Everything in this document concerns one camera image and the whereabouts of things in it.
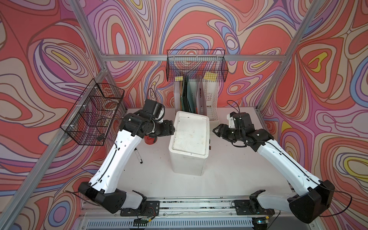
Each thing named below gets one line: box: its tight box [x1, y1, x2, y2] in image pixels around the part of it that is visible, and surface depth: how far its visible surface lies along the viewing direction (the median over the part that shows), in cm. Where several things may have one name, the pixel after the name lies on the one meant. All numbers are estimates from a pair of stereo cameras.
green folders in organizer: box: [180, 75, 197, 114], surface depth 93 cm
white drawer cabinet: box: [168, 110, 210, 176], surface depth 75 cm
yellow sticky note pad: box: [203, 71, 218, 81], surface depth 92 cm
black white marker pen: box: [134, 147, 143, 164], surface depth 93 cm
